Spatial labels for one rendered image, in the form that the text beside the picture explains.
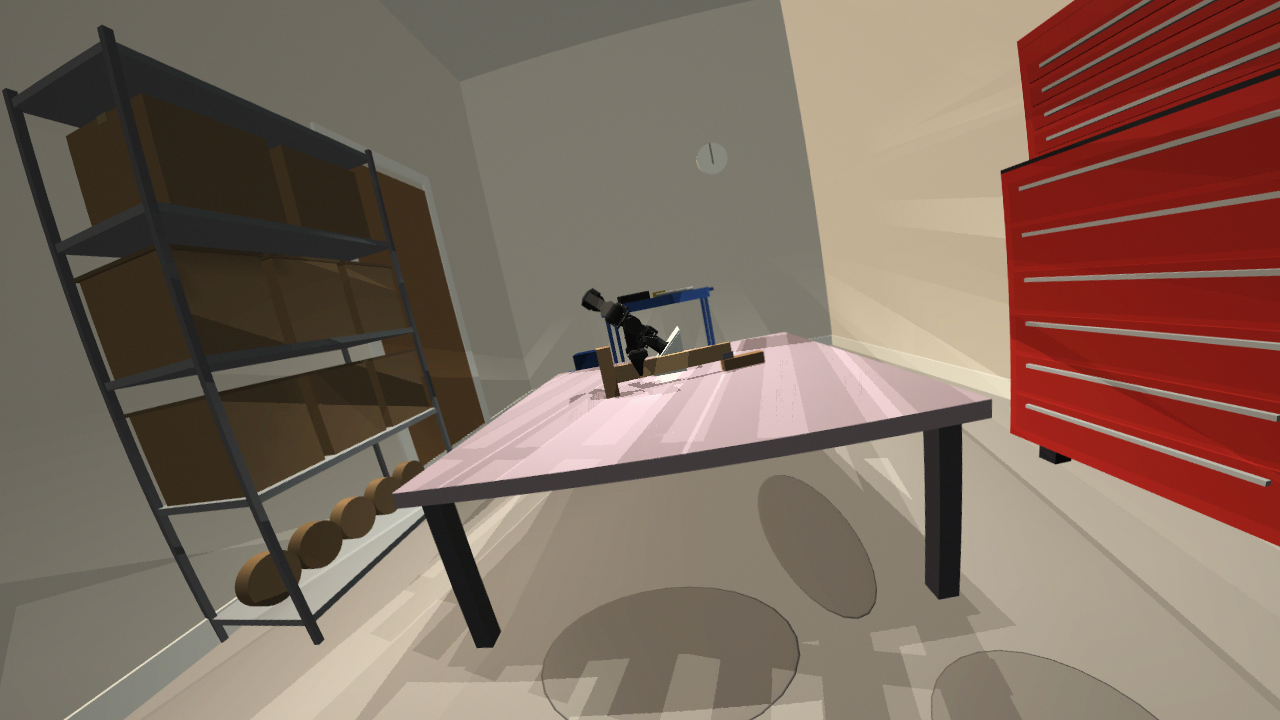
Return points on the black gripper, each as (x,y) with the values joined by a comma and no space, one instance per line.
(637,354)

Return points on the long wooden rail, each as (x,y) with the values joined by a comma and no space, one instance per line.
(673,362)

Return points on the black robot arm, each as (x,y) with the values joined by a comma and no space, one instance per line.
(614,314)

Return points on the orange wooden block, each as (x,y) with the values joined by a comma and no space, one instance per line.
(729,362)

